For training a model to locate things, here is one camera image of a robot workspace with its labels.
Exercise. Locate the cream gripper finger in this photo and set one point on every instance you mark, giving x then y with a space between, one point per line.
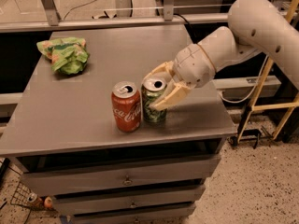
164 70
174 93

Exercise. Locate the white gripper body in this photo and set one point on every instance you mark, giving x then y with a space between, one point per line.
192 65

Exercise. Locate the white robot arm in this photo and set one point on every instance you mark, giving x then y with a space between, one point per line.
253 26

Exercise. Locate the red coke can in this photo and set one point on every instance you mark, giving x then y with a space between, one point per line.
126 105

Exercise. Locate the can in basket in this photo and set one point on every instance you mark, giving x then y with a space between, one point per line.
34 200

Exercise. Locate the green chip bag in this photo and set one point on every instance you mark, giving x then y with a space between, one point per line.
68 55

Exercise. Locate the grey drawer cabinet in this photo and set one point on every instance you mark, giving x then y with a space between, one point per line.
95 156

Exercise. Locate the bottom grey drawer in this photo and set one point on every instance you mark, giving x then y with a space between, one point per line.
135 216

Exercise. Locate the grey drawer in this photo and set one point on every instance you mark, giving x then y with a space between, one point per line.
135 216
128 199
129 174

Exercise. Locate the grey metal railing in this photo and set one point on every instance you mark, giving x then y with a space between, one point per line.
19 16

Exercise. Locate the top grey drawer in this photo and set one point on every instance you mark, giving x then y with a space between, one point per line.
129 174

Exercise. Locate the middle grey drawer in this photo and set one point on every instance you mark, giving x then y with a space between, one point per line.
128 199

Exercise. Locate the wire basket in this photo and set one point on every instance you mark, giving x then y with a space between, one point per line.
20 195

